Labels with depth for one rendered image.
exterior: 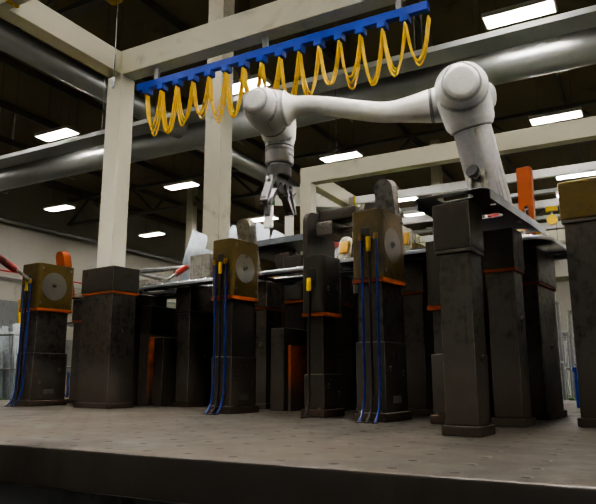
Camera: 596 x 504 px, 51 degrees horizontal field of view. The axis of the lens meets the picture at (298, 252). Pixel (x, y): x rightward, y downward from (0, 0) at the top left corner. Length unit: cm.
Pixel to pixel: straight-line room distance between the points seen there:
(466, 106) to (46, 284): 117
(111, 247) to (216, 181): 444
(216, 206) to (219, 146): 92
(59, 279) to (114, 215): 354
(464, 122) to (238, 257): 74
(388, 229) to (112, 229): 432
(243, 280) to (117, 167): 418
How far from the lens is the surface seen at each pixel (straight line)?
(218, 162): 955
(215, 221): 931
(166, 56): 545
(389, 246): 106
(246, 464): 56
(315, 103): 185
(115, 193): 534
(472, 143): 172
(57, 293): 177
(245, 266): 129
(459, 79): 169
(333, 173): 823
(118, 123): 554
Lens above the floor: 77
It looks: 11 degrees up
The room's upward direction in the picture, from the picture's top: straight up
